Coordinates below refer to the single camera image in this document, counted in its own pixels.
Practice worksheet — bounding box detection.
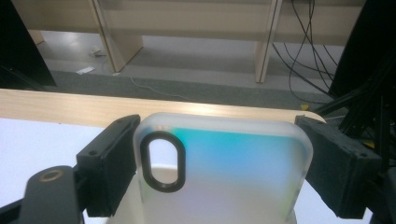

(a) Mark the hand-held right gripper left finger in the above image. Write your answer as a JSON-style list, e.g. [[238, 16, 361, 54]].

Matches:
[[76, 114, 142, 218]]

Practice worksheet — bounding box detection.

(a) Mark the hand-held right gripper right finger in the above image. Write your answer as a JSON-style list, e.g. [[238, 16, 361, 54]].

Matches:
[[294, 115, 383, 219]]

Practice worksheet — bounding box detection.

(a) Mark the iridescent phone case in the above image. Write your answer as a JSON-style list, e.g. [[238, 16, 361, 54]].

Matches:
[[133, 112, 314, 224]]

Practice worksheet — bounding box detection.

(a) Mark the black tripod stand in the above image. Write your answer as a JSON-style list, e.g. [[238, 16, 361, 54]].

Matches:
[[314, 52, 396, 175]]

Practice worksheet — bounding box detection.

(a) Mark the light wooden table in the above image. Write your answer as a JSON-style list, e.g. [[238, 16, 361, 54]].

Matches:
[[0, 88, 327, 129]]

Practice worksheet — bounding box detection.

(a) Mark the white foam board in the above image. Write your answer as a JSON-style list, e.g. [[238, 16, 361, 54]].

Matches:
[[0, 117, 375, 224]]

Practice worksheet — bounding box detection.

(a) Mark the white paper slip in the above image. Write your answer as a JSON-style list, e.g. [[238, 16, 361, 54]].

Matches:
[[75, 65, 96, 76]]

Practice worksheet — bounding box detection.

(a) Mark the white paper scrap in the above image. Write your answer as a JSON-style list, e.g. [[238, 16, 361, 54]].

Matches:
[[88, 45, 104, 58]]

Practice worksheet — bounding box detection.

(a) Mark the black curtain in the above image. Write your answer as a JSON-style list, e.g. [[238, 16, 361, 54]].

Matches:
[[328, 0, 396, 97], [0, 0, 58, 91]]

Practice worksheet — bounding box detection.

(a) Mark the light wooden shelf unit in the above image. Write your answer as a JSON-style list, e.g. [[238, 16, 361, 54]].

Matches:
[[10, 0, 367, 84]]

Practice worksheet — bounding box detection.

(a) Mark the white floor cable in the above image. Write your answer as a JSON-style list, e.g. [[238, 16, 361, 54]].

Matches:
[[129, 76, 191, 101]]

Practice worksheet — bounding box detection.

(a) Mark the bundle of black cables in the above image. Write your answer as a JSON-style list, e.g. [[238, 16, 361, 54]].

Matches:
[[272, 0, 340, 105]]

